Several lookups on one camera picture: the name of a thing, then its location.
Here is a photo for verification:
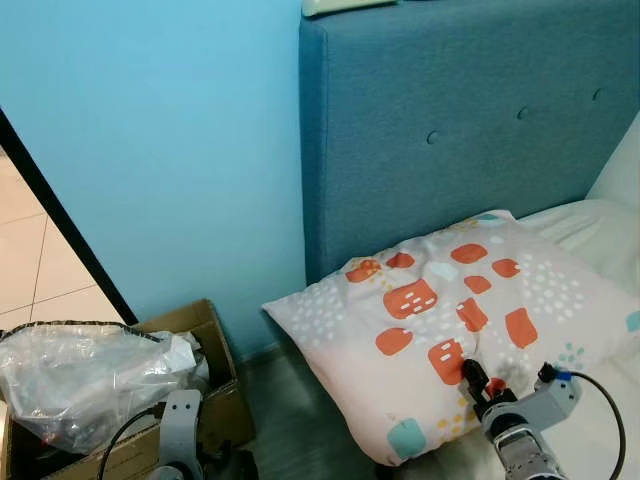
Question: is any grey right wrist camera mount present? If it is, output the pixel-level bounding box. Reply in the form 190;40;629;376
505;365;583;431

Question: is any pink orange printed pillow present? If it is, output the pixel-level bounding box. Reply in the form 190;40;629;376
262;210;640;468

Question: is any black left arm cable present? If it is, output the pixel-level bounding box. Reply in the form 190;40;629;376
95;405;166;480

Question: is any brown cardboard box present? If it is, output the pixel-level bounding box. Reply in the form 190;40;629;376
0;298;256;480

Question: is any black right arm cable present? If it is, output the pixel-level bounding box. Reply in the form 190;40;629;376
555;368;626;480

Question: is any whitish plastic bag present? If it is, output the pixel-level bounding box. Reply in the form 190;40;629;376
0;322;209;456

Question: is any cream flat object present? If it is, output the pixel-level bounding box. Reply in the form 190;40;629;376
302;0;396;18

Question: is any blue fabric bed frame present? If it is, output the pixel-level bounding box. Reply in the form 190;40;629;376
298;0;640;286

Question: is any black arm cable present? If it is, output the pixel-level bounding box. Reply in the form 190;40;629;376
95;405;166;480
555;368;626;480

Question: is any cream sheeted mattress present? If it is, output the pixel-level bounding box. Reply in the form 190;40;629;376
395;198;640;480

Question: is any black door frame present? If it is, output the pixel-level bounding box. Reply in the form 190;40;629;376
0;105;138;326

